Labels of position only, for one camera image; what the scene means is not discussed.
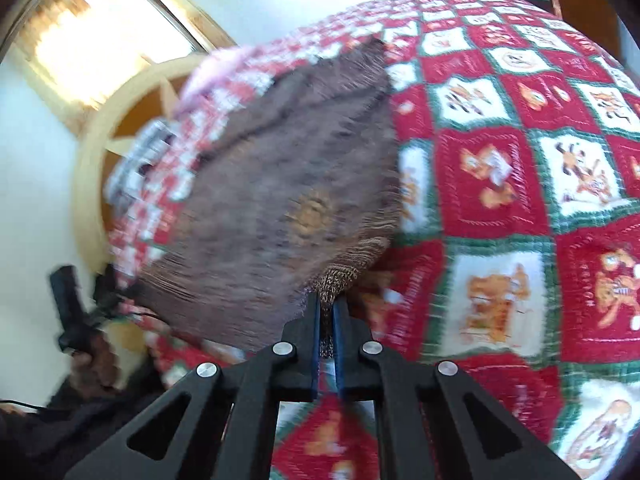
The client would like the brown knitted sweater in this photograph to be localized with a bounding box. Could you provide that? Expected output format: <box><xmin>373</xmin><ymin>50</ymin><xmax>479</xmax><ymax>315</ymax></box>
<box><xmin>134</xmin><ymin>38</ymin><xmax>401</xmax><ymax>351</ymax></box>

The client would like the left dark sleeve forearm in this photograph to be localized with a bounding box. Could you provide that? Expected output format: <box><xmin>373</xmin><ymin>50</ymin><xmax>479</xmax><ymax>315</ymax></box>
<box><xmin>1</xmin><ymin>359</ymin><xmax>165</xmax><ymax>479</ymax></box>

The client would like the person's left hand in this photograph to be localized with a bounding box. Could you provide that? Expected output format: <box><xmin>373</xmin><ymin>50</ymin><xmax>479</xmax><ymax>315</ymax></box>
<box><xmin>70</xmin><ymin>332</ymin><xmax>119</xmax><ymax>400</ymax></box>

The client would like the red patchwork bear blanket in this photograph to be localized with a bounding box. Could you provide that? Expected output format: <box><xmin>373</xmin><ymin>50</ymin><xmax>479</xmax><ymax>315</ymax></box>
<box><xmin>111</xmin><ymin>0</ymin><xmax>639</xmax><ymax>479</ymax></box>

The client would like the grey patterned pillow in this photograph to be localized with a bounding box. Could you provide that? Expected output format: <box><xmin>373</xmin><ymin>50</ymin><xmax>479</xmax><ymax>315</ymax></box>
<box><xmin>103</xmin><ymin>118</ymin><xmax>177</xmax><ymax>216</ymax></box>

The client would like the cream wooden headboard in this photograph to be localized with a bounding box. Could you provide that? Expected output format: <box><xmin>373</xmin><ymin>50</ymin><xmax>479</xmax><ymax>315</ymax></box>
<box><xmin>70</xmin><ymin>54</ymin><xmax>205</xmax><ymax>273</ymax></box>

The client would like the pink folded quilt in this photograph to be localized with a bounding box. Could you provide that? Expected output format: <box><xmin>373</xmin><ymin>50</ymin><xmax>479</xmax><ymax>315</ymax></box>
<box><xmin>175</xmin><ymin>46</ymin><xmax>256</xmax><ymax>115</ymax></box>

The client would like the yellow patterned curtain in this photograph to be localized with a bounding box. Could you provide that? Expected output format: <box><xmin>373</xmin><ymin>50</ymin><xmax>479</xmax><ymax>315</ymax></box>
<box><xmin>8</xmin><ymin>0</ymin><xmax>237</xmax><ymax>131</ymax></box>

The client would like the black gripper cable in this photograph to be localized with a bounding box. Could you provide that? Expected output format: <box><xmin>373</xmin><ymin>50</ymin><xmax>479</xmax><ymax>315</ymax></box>
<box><xmin>0</xmin><ymin>396</ymin><xmax>47</xmax><ymax>413</ymax></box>

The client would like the window with frame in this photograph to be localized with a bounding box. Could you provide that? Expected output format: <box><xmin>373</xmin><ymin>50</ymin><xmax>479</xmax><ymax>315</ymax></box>
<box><xmin>32</xmin><ymin>0</ymin><xmax>205</xmax><ymax>108</ymax></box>

